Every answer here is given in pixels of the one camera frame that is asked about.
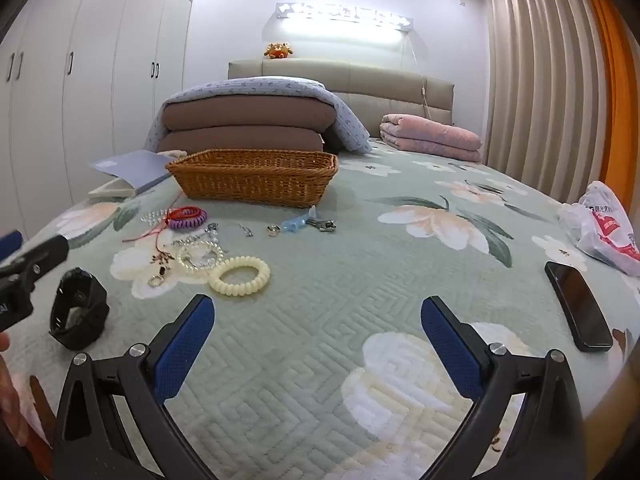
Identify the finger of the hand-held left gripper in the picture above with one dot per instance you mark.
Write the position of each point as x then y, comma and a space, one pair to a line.
11, 244
42, 255

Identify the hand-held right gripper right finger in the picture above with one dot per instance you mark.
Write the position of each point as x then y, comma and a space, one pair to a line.
450, 347

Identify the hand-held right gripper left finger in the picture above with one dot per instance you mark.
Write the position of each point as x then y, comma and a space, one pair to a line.
184, 347

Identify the black wrist watch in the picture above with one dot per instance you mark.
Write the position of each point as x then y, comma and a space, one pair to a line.
79, 310

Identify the brown wicker basket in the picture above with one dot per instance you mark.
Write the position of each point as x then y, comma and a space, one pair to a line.
252, 180

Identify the person's left hand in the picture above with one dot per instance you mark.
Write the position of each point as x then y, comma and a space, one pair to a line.
11, 400

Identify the silver clasp keyring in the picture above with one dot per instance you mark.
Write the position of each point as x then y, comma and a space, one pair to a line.
157, 280

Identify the blue book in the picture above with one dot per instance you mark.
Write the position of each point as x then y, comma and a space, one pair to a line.
135, 167

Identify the small silver earring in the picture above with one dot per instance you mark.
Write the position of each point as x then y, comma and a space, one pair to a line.
245, 230

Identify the black smartphone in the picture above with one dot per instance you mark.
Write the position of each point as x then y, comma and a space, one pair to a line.
580, 307

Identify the cream fabric bundle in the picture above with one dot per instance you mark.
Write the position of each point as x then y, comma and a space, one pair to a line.
172, 152

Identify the light blue hair clip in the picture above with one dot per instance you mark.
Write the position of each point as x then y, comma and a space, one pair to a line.
295, 224

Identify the white wardrobe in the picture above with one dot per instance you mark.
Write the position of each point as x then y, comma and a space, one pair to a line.
90, 85

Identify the silver metal hair clip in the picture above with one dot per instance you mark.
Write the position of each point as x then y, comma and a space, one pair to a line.
322, 225

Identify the white red plastic bag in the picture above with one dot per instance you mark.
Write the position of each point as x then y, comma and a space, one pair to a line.
607, 232

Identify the folded pink blanket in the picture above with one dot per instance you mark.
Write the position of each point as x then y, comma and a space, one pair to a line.
430, 135

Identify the folded blue brown quilt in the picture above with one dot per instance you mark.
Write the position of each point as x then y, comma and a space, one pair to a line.
245, 115

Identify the beige padded headboard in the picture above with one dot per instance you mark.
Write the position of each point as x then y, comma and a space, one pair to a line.
390, 90

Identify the beige curtain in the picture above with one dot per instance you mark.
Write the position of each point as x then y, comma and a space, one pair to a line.
540, 75

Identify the orange curtain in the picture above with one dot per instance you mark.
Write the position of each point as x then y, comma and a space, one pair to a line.
620, 100

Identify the orange plush toy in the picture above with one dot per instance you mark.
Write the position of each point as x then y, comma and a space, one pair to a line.
279, 50

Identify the long wall light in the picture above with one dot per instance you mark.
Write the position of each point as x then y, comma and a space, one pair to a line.
345, 14

